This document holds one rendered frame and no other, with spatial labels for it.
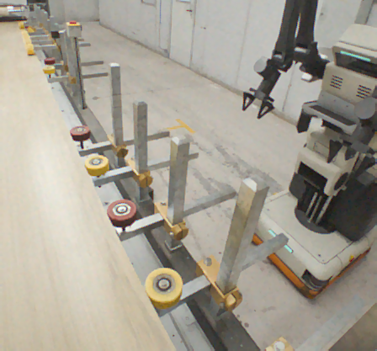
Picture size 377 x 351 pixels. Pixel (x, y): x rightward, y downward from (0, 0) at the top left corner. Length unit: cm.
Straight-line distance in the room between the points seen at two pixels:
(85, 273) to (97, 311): 9
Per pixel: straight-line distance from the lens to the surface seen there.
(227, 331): 81
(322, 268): 161
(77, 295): 63
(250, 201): 46
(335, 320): 75
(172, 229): 81
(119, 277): 63
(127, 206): 76
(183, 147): 64
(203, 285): 71
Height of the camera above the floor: 143
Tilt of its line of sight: 34 degrees down
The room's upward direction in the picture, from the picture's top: 5 degrees clockwise
